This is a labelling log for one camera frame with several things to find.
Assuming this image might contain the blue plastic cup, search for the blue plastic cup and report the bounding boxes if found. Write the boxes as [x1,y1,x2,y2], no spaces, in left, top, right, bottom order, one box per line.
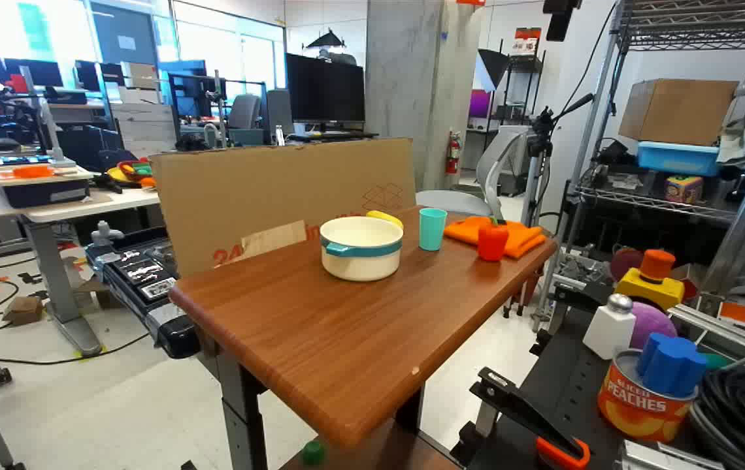
[416,205,450,255]

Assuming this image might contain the white pot with teal band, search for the white pot with teal band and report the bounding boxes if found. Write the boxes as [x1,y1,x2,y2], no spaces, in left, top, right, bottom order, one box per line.
[316,213,408,284]

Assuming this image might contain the orange folded cloth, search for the orange folded cloth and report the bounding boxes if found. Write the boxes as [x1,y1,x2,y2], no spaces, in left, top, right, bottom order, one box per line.
[443,213,550,261]

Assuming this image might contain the wooden table with metal leg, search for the wooden table with metal leg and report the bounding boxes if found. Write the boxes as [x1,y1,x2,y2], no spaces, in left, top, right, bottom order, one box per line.
[167,226,561,470]

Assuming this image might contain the red fire extinguisher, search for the red fire extinguisher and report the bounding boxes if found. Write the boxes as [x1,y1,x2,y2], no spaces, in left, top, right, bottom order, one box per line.
[444,128,464,178]

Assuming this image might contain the red toy pepper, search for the red toy pepper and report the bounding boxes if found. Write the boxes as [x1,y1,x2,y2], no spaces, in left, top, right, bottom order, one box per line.
[476,218,514,263]

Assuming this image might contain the grey office chair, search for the grey office chair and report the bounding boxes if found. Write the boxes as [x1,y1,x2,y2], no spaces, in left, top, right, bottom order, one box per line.
[414,122,542,225]

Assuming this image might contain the brown cardboard panel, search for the brown cardboard panel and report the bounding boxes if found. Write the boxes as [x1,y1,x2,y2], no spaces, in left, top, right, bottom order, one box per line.
[152,135,420,281]

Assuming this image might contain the large black monitor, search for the large black monitor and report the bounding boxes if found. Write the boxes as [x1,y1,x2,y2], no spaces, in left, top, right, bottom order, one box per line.
[284,53,369,135]

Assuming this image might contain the green ball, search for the green ball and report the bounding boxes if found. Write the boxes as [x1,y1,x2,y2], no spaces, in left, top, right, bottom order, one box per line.
[299,438,331,468]

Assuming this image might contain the yellow and green toys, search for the yellow and green toys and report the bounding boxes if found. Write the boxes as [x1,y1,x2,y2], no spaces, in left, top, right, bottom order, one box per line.
[102,160,159,194]

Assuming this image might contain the white shaker bottle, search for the white shaker bottle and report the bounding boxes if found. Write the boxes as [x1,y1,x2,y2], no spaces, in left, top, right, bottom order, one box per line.
[580,290,638,363]

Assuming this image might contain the yellow block with orange knob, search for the yellow block with orange knob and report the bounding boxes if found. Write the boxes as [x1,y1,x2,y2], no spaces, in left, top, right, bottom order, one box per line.
[616,247,687,311]

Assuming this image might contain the purple ball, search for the purple ball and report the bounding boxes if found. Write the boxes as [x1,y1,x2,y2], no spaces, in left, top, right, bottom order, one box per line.
[627,299,681,349]

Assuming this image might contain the colourful cube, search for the colourful cube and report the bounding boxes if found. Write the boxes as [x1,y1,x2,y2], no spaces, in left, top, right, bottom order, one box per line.
[663,171,707,205]

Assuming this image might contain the white desk with grey leg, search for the white desk with grey leg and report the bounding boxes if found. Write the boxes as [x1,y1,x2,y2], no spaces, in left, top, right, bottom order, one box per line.
[0,178,162,358]

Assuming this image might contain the blue plastic bin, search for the blue plastic bin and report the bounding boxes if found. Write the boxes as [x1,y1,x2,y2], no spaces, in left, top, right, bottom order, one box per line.
[637,139,721,181]

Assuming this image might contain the orange peaches can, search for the orange peaches can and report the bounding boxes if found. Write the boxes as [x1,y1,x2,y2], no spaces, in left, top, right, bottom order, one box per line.
[596,346,701,447]

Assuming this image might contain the blue ridged block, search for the blue ridged block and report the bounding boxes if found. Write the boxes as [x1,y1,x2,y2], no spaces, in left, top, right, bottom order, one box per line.
[637,331,711,400]

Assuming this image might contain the brown cardboard box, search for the brown cardboard box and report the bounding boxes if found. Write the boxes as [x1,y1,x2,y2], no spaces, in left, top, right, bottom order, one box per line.
[617,77,741,149]

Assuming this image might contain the tray with orange plate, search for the tray with orange plate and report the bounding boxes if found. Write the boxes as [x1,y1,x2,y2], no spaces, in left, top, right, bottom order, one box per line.
[0,157,97,209]

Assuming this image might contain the black camera on stand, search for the black camera on stand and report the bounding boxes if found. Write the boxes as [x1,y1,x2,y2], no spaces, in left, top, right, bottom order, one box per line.
[525,90,600,161]

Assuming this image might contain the black rail with tools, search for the black rail with tools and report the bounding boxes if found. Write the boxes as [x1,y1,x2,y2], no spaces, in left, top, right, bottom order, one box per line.
[85,218,205,361]

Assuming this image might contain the black clamp with orange handle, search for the black clamp with orange handle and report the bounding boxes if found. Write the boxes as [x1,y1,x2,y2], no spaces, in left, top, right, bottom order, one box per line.
[468,366,596,470]

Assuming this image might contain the metal wire shelf rack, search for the metal wire shelf rack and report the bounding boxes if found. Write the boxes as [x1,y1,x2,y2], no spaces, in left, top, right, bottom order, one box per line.
[533,0,745,335]

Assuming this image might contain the black coiled cable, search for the black coiled cable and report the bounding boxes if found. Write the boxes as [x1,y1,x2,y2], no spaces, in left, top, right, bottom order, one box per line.
[687,367,745,470]

